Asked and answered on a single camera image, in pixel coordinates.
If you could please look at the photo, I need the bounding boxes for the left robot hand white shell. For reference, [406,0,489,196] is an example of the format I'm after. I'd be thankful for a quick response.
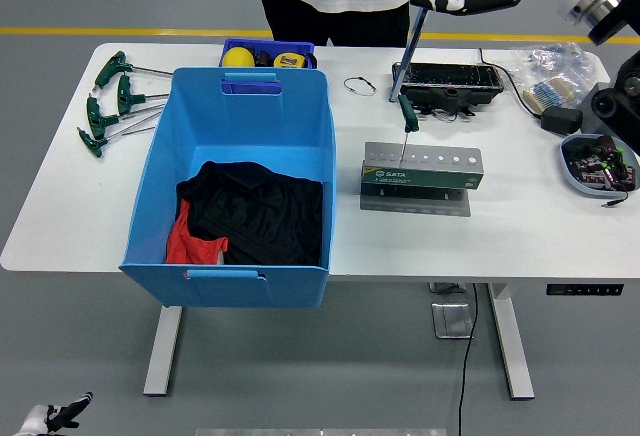
[14,391,95,436]

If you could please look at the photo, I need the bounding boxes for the small green T-handle hex wrench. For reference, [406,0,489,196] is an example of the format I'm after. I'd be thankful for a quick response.
[397,94,421,162]

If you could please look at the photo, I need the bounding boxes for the green grey metal wrench holder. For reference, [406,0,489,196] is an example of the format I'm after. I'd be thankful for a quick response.
[358,141,485,217]

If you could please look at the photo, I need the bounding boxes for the large light blue plastic box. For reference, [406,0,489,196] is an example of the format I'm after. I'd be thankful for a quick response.
[118,66,337,310]

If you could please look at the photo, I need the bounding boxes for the small dark blue bin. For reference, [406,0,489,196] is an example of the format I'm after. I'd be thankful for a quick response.
[218,38,318,71]

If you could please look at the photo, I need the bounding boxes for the clear plastic bag of parts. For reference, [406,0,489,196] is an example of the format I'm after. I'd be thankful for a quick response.
[512,41,601,110]

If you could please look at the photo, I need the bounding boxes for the yellow tape measure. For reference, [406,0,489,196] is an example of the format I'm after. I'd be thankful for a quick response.
[272,52,307,70]

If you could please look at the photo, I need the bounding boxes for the yellow ball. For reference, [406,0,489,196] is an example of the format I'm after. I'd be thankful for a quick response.
[221,47,256,69]

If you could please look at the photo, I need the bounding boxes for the taped resistor strips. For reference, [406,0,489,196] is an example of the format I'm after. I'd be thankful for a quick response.
[522,78,581,115]

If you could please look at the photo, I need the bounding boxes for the white table leg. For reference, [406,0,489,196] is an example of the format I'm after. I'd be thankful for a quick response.
[487,283,536,401]
[143,305,184,398]

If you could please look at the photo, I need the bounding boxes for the black electronics case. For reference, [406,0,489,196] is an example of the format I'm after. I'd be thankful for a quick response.
[391,61,505,121]

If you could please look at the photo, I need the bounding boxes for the black power adapter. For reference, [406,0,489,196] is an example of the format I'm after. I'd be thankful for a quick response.
[540,106,584,136]

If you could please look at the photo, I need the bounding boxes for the pile of small electronic parts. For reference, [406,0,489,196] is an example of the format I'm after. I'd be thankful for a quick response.
[567,135,637,192]

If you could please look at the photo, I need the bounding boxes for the light blue round tray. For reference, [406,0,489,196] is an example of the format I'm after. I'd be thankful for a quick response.
[558,133,640,199]

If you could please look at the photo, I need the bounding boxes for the red cloth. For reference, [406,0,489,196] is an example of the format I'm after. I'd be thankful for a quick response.
[164,199,230,265]

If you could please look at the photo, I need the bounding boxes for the black cloth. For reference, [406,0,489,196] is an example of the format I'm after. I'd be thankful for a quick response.
[176,159,325,267]

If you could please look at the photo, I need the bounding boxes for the black table control panel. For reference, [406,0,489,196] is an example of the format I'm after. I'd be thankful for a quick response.
[545,283,625,297]

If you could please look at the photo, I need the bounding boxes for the square metal floor plate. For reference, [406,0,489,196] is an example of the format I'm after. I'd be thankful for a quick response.
[431,302,475,340]

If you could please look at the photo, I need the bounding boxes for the black adapter cord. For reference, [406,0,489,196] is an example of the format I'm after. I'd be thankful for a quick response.
[478,47,546,118]

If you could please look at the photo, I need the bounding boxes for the thin wire ring loop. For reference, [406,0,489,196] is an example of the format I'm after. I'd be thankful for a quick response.
[343,76,378,99]

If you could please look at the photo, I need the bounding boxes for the thin black cable with plug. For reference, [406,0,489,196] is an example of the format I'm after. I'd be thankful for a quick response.
[602,189,630,209]

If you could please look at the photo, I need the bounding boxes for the black floor cable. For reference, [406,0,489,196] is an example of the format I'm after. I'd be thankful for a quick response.
[457,283,480,436]

